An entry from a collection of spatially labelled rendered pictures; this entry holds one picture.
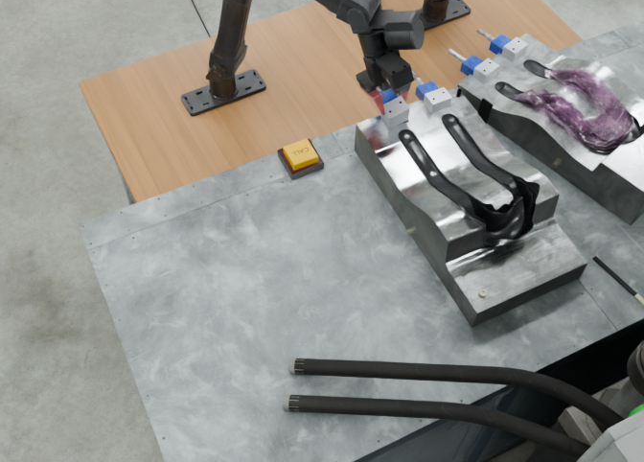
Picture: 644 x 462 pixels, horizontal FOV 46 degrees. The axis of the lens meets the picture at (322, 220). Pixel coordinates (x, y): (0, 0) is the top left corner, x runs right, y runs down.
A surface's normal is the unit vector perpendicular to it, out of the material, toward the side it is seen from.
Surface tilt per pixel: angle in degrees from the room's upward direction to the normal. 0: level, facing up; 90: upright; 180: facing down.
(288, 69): 0
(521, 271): 0
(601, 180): 90
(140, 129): 0
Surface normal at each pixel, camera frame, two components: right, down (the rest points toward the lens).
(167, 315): 0.01, -0.57
